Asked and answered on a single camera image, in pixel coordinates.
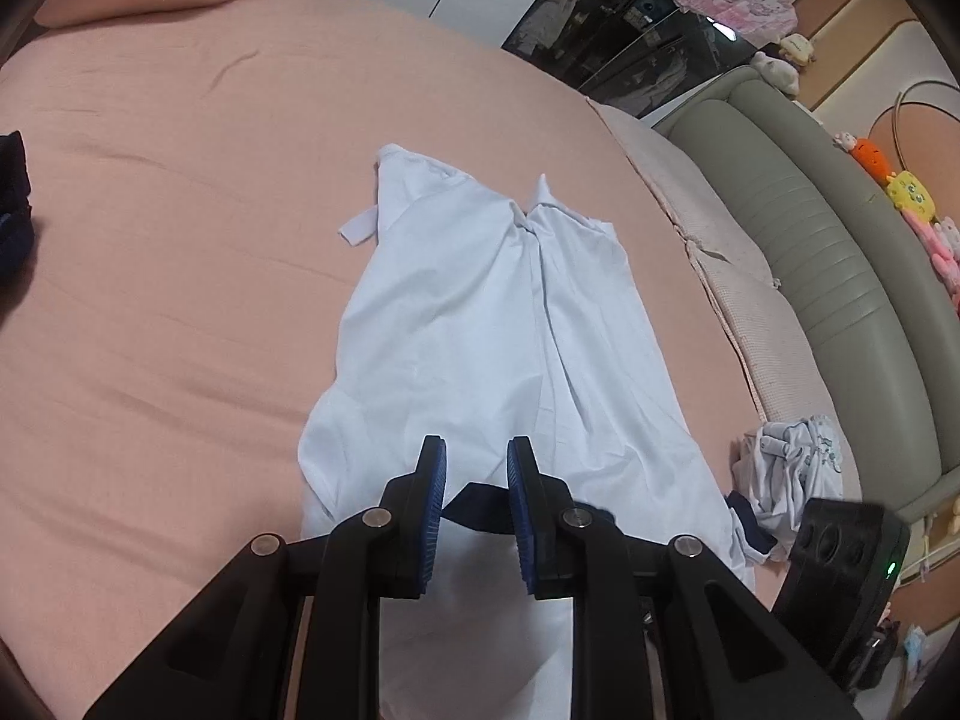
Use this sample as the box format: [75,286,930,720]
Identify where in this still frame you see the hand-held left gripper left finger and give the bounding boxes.
[82,433,449,720]

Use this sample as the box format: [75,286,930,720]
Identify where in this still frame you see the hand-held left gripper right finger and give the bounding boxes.
[506,435,863,720]

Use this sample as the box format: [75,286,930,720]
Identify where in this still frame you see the white shirt with navy trim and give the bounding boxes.
[298,142,779,720]

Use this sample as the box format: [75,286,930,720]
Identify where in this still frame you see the white blue-print pants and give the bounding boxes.
[731,414,845,556]

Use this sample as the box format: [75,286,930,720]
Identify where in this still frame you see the grey-green padded headboard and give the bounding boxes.
[667,64,942,522]

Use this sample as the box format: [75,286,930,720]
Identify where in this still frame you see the yellow plush toy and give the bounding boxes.
[885,171,938,220]

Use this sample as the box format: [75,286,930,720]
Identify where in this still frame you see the pink bed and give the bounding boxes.
[0,0,863,720]

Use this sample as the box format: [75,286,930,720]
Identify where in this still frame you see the orange carrot plush toy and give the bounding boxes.
[834,131,897,181]

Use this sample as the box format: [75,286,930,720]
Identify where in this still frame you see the thin hoop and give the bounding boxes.
[891,79,960,173]

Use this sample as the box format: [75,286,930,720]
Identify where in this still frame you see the white plush toy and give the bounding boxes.
[750,51,802,96]

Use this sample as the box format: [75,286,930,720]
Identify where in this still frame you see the dark glass wardrobe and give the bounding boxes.
[501,0,766,119]

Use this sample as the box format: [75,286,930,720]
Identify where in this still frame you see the navy garment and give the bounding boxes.
[0,131,35,275]

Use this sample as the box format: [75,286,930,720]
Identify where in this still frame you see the pink printed cloth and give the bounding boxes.
[673,0,800,50]

